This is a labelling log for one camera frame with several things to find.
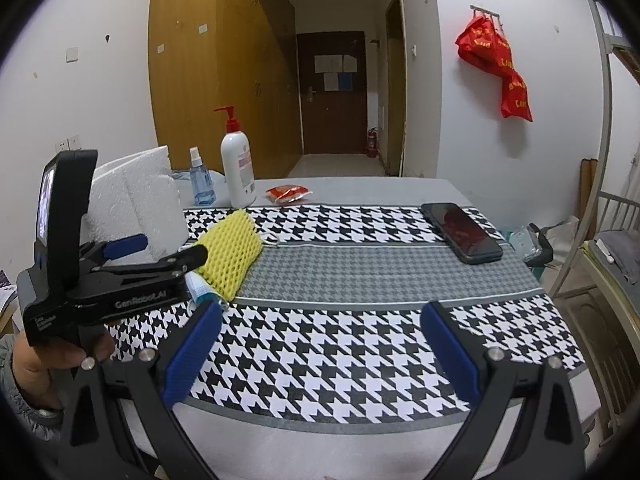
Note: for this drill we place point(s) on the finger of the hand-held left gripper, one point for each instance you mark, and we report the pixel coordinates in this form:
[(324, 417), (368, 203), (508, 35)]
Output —
[(127, 246), (192, 256)]

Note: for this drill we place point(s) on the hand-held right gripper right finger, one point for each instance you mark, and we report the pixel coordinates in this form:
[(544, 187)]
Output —
[(450, 355)]

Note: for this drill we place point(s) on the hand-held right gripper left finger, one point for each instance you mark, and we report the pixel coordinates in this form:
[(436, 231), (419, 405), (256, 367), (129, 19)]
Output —
[(192, 355)]

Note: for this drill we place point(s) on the yellow foam net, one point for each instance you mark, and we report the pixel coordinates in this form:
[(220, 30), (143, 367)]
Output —
[(232, 255)]

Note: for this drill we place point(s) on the white foam box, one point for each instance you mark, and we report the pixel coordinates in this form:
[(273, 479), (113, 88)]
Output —
[(140, 200)]

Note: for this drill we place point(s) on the person's left forearm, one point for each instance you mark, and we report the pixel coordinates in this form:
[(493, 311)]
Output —
[(20, 412)]

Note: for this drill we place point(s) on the person's left hand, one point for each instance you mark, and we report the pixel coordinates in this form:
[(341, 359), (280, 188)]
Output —
[(50, 367)]

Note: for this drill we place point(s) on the blue spray bottle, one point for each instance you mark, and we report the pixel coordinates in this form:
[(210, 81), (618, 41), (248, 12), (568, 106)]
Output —
[(201, 180)]

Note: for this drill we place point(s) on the white lotion pump bottle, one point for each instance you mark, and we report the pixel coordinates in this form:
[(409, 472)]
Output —
[(239, 160)]

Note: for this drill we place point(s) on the red packet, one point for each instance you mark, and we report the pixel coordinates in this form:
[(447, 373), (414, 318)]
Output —
[(287, 194)]

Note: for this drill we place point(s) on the black smartphone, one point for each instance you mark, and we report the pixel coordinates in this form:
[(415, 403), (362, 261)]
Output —
[(462, 232)]

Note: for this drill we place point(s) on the houndstooth tablecloth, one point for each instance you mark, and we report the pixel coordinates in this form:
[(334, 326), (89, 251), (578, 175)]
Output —
[(350, 270)]

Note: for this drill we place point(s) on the silver foil pack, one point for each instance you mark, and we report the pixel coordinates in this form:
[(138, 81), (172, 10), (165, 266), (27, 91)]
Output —
[(524, 244)]

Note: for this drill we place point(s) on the wooden chair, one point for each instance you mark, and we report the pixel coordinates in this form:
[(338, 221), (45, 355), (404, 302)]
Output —
[(607, 320)]

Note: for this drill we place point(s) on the wooden wardrobe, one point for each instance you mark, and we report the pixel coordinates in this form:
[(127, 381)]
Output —
[(220, 85)]

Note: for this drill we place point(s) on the dark brown door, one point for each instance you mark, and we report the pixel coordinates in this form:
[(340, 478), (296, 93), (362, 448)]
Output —
[(332, 120)]

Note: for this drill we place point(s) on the grey bedding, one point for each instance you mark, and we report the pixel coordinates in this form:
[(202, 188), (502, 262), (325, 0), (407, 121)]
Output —
[(625, 255)]

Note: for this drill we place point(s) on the red fire extinguisher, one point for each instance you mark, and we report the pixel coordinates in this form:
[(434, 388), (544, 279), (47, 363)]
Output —
[(372, 144)]

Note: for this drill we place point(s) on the wooden boards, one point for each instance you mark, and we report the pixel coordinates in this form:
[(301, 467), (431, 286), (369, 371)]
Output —
[(588, 187)]

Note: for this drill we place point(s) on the blue paper door notice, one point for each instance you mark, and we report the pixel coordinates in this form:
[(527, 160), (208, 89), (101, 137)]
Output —
[(346, 82)]

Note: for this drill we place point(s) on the white paper door notice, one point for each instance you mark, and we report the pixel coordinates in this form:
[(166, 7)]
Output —
[(334, 63)]

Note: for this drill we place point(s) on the red plastic bag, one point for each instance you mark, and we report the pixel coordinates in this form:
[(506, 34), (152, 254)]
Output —
[(516, 97), (482, 45)]

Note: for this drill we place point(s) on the metal bunk bed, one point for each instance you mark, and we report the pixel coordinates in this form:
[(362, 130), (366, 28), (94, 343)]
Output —
[(607, 85)]

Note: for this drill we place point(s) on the white wall socket pair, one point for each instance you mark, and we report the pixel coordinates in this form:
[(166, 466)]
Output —
[(67, 142)]

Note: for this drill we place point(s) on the white wall switch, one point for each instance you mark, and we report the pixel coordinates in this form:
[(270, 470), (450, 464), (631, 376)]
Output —
[(72, 54)]

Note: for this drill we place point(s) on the wooden side door frame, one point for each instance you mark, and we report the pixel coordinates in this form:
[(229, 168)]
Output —
[(395, 85)]

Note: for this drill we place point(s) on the metal wall hook rack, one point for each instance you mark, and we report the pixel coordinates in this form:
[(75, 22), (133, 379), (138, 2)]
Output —
[(485, 10)]

